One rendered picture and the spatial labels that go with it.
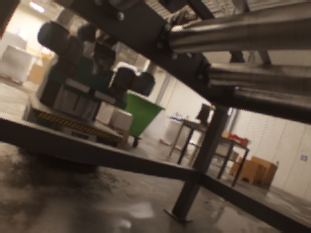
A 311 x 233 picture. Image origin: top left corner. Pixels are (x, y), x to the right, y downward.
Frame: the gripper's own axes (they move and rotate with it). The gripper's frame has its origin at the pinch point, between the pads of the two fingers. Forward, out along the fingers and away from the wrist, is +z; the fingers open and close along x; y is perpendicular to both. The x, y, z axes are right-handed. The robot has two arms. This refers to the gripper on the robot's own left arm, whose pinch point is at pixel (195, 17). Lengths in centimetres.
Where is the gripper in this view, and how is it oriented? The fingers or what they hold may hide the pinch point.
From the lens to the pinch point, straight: 119.5
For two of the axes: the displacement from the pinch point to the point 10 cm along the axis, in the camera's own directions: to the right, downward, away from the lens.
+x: 3.8, -9.3, 0.1
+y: -7.3, -3.0, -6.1
